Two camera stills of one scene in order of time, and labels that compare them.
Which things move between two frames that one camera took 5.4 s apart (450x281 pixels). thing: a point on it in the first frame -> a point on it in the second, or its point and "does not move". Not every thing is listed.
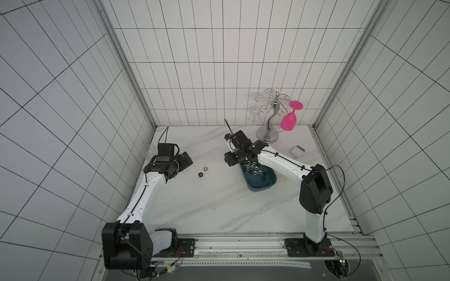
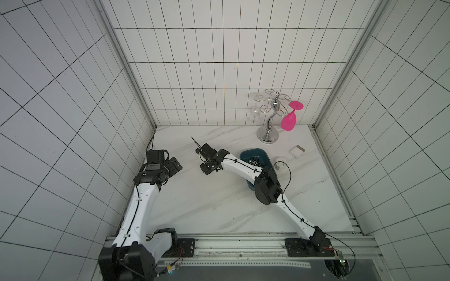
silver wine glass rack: [269, 134] does not move
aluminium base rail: [354, 245] does not move
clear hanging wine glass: [255, 110] does not move
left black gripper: [184, 164] -> [172, 168]
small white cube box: [297, 151] does not move
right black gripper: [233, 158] -> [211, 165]
